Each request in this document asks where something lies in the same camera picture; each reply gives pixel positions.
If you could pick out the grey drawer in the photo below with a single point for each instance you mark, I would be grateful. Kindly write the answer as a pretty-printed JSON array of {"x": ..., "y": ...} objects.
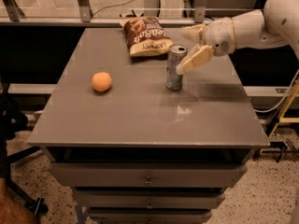
[
  {"x": 147, "y": 175},
  {"x": 149, "y": 216},
  {"x": 154, "y": 199}
]

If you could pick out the top grey drawer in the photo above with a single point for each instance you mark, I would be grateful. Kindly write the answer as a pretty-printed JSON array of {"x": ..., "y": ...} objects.
[{"x": 147, "y": 175}]

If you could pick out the bottom grey drawer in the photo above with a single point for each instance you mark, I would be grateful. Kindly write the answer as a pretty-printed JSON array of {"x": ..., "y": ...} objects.
[{"x": 149, "y": 216}]

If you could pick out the silver redbull can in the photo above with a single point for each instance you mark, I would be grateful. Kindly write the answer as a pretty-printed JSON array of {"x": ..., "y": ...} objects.
[{"x": 175, "y": 54}]

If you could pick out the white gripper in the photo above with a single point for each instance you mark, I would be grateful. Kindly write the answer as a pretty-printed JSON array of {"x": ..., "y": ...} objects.
[{"x": 219, "y": 36}]

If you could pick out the middle grey drawer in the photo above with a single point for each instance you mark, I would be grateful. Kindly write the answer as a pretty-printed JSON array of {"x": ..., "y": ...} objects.
[{"x": 154, "y": 199}]

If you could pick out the metal window railing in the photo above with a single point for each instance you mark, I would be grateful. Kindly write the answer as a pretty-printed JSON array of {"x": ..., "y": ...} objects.
[{"x": 96, "y": 13}]

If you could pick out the black office chair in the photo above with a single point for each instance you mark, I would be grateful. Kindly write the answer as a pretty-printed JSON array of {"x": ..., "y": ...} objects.
[{"x": 16, "y": 206}]

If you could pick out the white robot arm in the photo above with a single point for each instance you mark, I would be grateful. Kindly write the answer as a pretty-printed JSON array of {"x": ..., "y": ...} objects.
[{"x": 276, "y": 25}]

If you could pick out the orange fruit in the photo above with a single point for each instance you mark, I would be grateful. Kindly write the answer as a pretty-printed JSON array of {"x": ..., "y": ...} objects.
[{"x": 101, "y": 81}]

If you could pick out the grey drawer cabinet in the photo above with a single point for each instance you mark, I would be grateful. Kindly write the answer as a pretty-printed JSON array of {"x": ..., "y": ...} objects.
[{"x": 138, "y": 119}]

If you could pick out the brown chip bag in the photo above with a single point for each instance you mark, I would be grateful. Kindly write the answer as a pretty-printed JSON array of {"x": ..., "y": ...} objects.
[{"x": 146, "y": 37}]

